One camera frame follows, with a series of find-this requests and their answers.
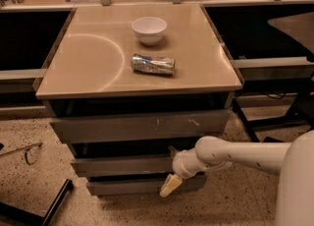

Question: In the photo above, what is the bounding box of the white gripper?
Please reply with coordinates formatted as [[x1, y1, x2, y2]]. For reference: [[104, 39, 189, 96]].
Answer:
[[159, 146, 205, 198]]

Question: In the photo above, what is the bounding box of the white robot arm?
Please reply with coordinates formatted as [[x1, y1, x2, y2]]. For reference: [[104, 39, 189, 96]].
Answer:
[[160, 131, 314, 226]]

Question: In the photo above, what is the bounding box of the grey top drawer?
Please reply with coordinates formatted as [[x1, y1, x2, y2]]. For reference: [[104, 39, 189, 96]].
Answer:
[[51, 109, 230, 143]]

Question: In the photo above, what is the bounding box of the grey drawer cabinet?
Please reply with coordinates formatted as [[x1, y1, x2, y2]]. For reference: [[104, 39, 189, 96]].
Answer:
[[36, 4, 241, 189]]

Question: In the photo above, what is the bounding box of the crushed silver can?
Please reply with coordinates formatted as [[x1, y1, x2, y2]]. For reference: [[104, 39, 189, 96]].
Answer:
[[131, 54, 176, 75]]

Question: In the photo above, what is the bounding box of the thin metal rod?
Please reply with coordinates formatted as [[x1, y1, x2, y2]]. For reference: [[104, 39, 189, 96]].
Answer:
[[0, 142, 42, 165]]

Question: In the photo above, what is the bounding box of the white bowl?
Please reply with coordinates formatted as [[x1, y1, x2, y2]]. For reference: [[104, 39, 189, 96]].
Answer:
[[131, 17, 168, 45]]

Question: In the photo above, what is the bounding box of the black stand leg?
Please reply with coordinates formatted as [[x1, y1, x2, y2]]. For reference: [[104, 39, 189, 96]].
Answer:
[[0, 178, 75, 226]]

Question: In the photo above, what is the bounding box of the black table frame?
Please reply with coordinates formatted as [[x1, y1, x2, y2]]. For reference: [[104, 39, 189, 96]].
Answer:
[[232, 100, 313, 142]]

